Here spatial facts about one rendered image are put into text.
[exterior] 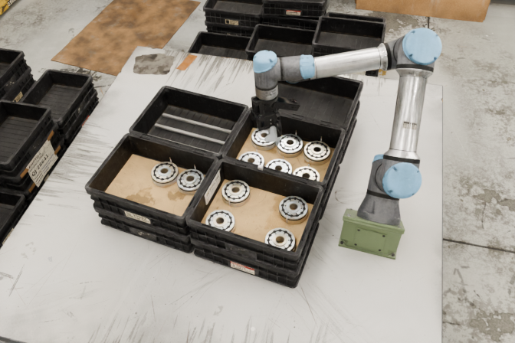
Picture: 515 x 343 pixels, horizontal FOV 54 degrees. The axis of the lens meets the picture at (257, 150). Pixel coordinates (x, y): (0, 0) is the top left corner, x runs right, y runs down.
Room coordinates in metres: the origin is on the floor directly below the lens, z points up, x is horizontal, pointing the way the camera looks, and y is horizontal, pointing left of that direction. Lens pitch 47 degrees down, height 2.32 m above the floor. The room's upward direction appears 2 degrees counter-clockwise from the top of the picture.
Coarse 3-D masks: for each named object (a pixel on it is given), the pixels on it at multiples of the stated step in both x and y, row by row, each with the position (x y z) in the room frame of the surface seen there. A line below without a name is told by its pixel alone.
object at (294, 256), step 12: (216, 168) 1.19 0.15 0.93; (252, 168) 1.18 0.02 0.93; (288, 180) 1.12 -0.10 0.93; (300, 180) 1.12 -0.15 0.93; (204, 192) 1.08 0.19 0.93; (312, 216) 0.96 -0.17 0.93; (204, 228) 0.94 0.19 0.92; (216, 228) 0.93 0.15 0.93; (240, 240) 0.89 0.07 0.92; (252, 240) 0.88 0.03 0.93; (300, 240) 0.87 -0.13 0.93; (276, 252) 0.84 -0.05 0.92; (288, 252) 0.83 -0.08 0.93; (300, 252) 0.83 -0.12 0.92
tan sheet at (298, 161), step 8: (248, 136) 1.44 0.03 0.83; (248, 144) 1.40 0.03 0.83; (304, 144) 1.38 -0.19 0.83; (240, 152) 1.35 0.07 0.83; (264, 152) 1.35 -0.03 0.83; (272, 152) 1.35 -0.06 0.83; (264, 160) 1.31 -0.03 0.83; (288, 160) 1.30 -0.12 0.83; (296, 160) 1.30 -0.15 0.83; (304, 160) 1.30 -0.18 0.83; (296, 168) 1.26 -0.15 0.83; (320, 168) 1.25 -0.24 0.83; (320, 176) 1.21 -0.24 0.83
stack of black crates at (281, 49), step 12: (264, 24) 2.76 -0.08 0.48; (252, 36) 2.64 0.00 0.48; (264, 36) 2.75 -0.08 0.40; (276, 36) 2.73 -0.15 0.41; (288, 36) 2.71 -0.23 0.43; (300, 36) 2.69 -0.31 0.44; (312, 36) 2.67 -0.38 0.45; (252, 48) 2.61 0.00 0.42; (264, 48) 2.65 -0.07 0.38; (276, 48) 2.65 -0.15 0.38; (288, 48) 2.64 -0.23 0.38; (300, 48) 2.63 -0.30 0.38; (312, 48) 2.49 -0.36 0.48; (252, 60) 2.49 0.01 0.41
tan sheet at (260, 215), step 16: (256, 192) 1.15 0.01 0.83; (208, 208) 1.09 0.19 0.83; (224, 208) 1.08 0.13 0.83; (240, 208) 1.08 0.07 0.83; (256, 208) 1.08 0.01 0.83; (272, 208) 1.07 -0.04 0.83; (240, 224) 1.01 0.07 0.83; (256, 224) 1.01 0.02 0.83; (272, 224) 1.00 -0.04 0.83; (288, 224) 1.00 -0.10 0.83; (304, 224) 1.00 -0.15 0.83
